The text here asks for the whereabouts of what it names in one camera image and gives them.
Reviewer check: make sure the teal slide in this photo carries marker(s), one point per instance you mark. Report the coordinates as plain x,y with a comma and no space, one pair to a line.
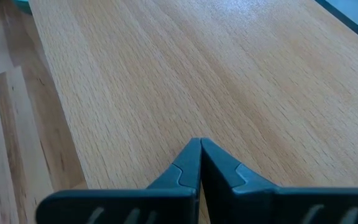
22,4

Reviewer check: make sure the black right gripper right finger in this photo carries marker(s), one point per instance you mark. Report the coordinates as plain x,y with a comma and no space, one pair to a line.
244,202

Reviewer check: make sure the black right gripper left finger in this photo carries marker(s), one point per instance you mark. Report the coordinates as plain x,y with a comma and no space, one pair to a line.
166,202

